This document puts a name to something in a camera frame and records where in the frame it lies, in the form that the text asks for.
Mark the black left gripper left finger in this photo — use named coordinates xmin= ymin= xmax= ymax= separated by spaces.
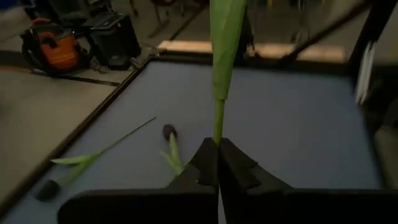
xmin=166 ymin=136 xmax=221 ymax=191

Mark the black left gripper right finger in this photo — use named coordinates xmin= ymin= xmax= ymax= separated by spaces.
xmin=219 ymin=138 xmax=294 ymax=192

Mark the black artificial tulip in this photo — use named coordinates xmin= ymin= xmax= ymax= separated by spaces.
xmin=35 ymin=116 xmax=157 ymax=202
xmin=159 ymin=123 xmax=189 ymax=187

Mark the white artificial tulip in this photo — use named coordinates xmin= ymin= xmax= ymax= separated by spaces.
xmin=209 ymin=0 xmax=249 ymax=146

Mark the light wooden board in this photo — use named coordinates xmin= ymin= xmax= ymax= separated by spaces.
xmin=157 ymin=39 xmax=346 ymax=63

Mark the black box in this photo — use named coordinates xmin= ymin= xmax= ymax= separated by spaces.
xmin=81 ymin=11 xmax=142 ymax=71

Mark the black diagonal bar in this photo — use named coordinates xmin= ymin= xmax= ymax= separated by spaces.
xmin=279 ymin=0 xmax=374 ymax=60

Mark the orange and black vacuum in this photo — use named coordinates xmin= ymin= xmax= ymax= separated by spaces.
xmin=19 ymin=17 xmax=91 ymax=75

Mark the black post with white strip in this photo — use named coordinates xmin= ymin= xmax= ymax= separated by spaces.
xmin=347 ymin=0 xmax=398 ymax=106

